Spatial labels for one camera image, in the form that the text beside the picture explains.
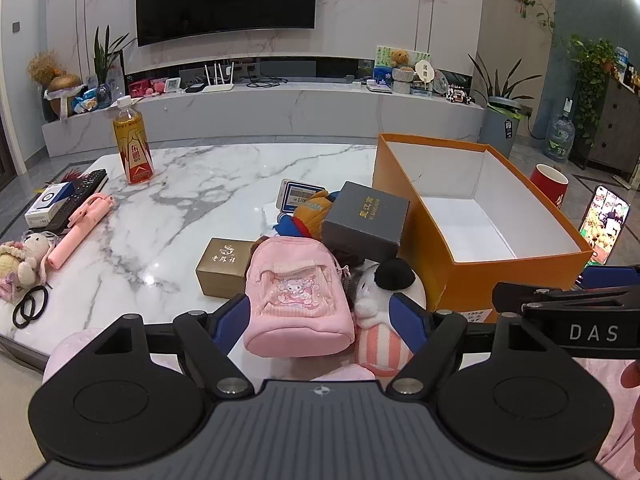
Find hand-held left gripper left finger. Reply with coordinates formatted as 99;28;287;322
92;293;255;403

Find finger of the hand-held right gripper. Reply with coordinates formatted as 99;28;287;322
492;282;640;314
581;265;640;292

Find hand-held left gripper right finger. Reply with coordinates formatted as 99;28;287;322
387;293;552;400

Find white and black plush toy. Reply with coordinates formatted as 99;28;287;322
349;258;427;330

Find pink striped plush toy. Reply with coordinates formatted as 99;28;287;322
353;322;417;379

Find gold gift box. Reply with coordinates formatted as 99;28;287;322
195;237;256;300

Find pink mini backpack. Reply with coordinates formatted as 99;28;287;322
244;236;357;359

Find orange cardboard box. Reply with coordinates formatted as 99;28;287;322
372;133;594;312

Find grey gift box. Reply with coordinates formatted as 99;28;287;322
321;181;411;264

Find orange and blue plush toy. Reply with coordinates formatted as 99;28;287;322
272;190;332;239

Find white barcode card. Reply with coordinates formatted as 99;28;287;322
276;178;329;214

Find person's right hand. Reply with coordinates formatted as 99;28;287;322
622;359;640;457

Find smartphone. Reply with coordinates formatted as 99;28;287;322
578;184;632;267

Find red cup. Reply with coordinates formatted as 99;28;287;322
529;163;571;212

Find water jug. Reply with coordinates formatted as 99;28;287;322
544;114;576;162

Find grey dresser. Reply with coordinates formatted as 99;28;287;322
581;77;640;172

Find person's pink clothing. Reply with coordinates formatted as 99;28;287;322
42;327;640;472

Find grey trash bin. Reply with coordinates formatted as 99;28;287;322
478;96;524;159

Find pink selfie stick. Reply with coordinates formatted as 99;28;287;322
47;193;119;269

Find black remote control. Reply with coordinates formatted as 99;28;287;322
49;168;109;234

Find orange tea bottle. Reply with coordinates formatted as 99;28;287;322
112;95;155;186

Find bushy potted plant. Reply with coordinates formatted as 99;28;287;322
564;34;619;147

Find cream bunny plush doll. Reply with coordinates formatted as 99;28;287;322
0;232;54;302

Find white and blue box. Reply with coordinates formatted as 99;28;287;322
24;182;76;229

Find long-leaf plant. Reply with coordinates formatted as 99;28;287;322
467;52;544;107

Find marble tv cabinet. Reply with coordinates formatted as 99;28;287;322
41;52;487;159

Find white router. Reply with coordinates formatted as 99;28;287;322
202;61;236;94

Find pink toys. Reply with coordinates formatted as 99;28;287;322
127;77;166;97

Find green picture card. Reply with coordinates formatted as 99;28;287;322
374;44;432;84

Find blue snack bag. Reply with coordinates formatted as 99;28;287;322
72;86;113;113

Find golden round vase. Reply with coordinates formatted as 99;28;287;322
47;73;84;97

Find tall-leaf potted plant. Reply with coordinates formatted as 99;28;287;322
92;24;137;97

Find dried flower bunch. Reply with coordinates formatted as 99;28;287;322
27;49;64;86

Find black hair ties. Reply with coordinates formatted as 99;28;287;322
12;284;50;330

